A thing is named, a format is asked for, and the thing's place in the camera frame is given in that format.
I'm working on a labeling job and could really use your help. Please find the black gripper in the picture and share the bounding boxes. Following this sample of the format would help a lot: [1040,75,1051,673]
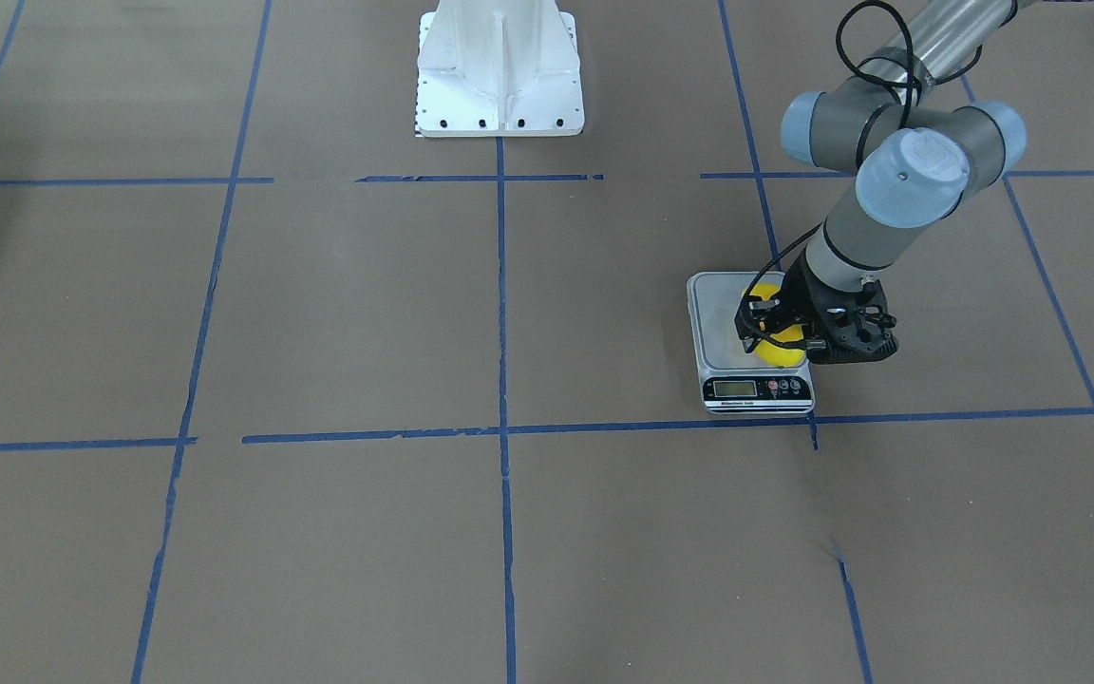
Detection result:
[735,258,891,356]

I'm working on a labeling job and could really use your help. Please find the yellow mango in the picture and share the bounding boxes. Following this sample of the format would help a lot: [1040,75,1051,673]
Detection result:
[734,281,806,368]

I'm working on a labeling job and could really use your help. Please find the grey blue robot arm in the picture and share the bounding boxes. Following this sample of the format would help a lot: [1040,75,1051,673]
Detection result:
[733,1,1028,367]

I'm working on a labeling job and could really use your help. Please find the digital kitchen scale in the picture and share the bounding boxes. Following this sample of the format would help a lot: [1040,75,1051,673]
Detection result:
[687,270,816,416]

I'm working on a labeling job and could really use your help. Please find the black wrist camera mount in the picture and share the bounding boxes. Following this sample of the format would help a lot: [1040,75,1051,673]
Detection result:
[807,281,899,366]

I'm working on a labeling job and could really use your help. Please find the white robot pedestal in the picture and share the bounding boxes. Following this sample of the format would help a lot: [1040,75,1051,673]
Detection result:
[414,1,586,138]

